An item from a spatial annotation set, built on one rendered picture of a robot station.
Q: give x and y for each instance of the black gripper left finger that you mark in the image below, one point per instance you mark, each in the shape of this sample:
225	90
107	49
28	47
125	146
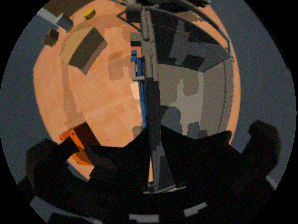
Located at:
135	157

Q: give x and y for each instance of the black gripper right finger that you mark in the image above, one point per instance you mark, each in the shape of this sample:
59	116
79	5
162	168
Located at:
183	153

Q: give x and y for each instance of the grey cylinder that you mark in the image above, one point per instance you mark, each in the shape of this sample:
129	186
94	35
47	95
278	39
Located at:
64	21

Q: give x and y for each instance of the blue plastic tray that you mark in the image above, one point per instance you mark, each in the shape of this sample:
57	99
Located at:
141	88

